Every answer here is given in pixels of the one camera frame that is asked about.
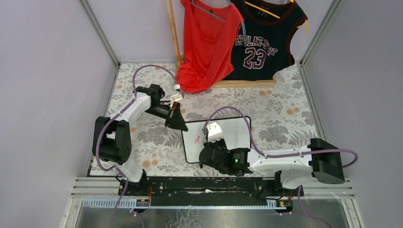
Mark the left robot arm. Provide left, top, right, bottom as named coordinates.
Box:
left=92, top=84, right=188, bottom=183

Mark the grey clothes hanger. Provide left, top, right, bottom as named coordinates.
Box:
left=191, top=0, right=246, bottom=35

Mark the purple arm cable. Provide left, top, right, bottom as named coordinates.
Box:
left=95, top=64, right=180, bottom=228
left=203, top=106, right=360, bottom=228

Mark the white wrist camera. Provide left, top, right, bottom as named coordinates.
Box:
left=170, top=91, right=183, bottom=103
left=205, top=122, right=224, bottom=143

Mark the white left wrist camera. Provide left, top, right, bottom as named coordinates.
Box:
left=170, top=91, right=183, bottom=103

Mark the yellow clothes hanger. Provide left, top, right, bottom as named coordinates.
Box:
left=244, top=0, right=309, bottom=34

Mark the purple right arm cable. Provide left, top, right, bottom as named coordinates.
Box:
left=203, top=106, right=360, bottom=228

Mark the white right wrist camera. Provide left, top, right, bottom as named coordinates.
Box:
left=205, top=122, right=224, bottom=143

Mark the floral tablecloth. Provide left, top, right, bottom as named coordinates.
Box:
left=107, top=63, right=318, bottom=176

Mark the black number 23 jersey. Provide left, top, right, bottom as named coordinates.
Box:
left=225, top=0, right=308, bottom=81

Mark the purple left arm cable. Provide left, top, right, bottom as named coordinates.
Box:
left=95, top=64, right=180, bottom=228

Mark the red tank top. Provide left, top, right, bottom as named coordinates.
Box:
left=175, top=0, right=245, bottom=94

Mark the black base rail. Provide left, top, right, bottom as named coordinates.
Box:
left=118, top=177, right=304, bottom=207

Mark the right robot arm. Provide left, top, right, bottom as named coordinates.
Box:
left=199, top=138, right=345, bottom=190

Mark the black-framed whiteboard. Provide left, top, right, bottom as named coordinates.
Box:
left=182, top=116, right=251, bottom=164

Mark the wooden clothes rack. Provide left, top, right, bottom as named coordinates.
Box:
left=166, top=0, right=277, bottom=89

